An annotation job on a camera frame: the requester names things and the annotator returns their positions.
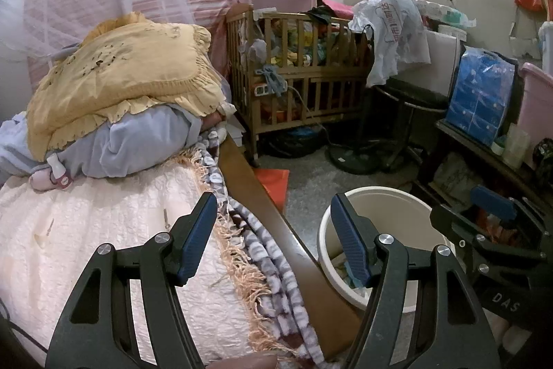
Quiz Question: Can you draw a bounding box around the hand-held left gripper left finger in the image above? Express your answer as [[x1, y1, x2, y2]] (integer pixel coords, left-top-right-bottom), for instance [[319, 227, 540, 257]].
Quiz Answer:
[[45, 192, 219, 369]]

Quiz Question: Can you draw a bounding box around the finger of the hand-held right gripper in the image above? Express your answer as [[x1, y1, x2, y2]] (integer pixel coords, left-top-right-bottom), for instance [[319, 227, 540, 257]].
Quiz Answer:
[[471, 184, 546, 241], [429, 202, 543, 267]]

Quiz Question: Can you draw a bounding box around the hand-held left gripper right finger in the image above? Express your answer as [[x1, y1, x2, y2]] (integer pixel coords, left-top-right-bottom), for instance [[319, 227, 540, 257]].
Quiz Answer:
[[329, 193, 504, 369]]

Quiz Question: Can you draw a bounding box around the white plastic bucket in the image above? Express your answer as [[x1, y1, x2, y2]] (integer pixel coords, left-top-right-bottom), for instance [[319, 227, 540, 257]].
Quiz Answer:
[[317, 186, 459, 314]]

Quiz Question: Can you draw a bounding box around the clear plastic cup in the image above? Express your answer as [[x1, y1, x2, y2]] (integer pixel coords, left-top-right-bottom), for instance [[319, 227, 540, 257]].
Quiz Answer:
[[502, 122, 531, 170]]

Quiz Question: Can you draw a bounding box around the dark wooden table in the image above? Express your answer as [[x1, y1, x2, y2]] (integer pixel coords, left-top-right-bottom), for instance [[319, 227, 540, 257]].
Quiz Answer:
[[415, 119, 553, 225]]

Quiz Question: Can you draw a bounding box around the black round fan base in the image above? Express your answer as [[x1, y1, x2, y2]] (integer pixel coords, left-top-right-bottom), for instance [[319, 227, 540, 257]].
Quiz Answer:
[[325, 142, 413, 176]]

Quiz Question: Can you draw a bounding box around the red paper sheet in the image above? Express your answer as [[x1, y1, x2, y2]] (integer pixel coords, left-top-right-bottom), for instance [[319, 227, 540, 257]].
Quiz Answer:
[[256, 168, 291, 212]]

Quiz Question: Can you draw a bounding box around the blue tissue pack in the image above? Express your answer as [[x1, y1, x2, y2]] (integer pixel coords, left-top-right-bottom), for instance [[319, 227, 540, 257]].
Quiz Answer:
[[444, 46, 518, 148]]

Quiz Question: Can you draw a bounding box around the pink embroidered blanket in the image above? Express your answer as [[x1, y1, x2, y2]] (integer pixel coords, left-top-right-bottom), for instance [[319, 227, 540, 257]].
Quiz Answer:
[[0, 164, 262, 369]]

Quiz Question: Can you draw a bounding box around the pink plastic bin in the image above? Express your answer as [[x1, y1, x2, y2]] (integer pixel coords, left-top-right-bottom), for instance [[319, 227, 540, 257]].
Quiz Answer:
[[515, 61, 553, 147]]

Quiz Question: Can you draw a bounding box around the grey-blue quilt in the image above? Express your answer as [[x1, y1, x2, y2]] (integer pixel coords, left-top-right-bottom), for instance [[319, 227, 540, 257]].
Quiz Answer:
[[0, 104, 204, 182]]

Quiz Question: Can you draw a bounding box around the black bag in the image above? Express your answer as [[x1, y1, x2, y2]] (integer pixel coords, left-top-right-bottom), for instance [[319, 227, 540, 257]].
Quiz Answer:
[[258, 126, 330, 159]]

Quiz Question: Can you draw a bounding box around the small white bottle pink label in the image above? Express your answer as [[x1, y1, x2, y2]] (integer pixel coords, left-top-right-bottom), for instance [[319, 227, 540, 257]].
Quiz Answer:
[[46, 154, 73, 191]]

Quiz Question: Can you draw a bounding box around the small pink pouch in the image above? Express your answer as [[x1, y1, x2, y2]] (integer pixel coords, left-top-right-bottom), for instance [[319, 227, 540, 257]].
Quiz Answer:
[[28, 171, 55, 192]]

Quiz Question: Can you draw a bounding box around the white power strip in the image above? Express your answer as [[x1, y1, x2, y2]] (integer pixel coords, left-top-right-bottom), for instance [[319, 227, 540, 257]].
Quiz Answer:
[[253, 81, 289, 98]]

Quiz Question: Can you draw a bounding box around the blue cloth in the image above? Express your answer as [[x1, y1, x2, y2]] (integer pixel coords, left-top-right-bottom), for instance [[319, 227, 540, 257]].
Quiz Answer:
[[258, 63, 287, 94]]

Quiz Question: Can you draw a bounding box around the wooden baby crib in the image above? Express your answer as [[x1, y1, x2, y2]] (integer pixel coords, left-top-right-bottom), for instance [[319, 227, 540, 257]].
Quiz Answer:
[[225, 3, 377, 163]]

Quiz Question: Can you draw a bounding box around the white packet pack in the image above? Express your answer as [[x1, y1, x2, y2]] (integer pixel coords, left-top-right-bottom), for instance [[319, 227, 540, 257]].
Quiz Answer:
[[416, 0, 477, 29]]

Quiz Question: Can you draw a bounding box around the white plastic bag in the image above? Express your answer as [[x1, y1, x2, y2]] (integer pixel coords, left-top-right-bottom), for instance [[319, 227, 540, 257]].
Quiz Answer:
[[347, 0, 433, 88]]

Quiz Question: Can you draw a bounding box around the wooden bed frame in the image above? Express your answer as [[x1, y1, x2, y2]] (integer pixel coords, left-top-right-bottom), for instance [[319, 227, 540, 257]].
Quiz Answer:
[[217, 135, 363, 362]]

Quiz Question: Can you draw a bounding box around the thin dark cable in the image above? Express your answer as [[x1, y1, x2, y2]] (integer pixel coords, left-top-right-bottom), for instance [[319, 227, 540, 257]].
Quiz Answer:
[[0, 304, 48, 354]]

